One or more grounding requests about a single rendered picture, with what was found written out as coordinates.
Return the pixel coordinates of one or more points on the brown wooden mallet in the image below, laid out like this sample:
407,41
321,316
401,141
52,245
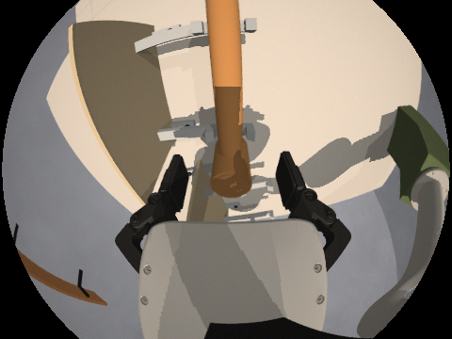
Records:
231,177

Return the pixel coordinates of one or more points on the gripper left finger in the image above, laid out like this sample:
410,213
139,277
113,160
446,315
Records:
161,206

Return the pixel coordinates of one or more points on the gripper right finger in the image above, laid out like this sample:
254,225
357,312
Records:
302,202

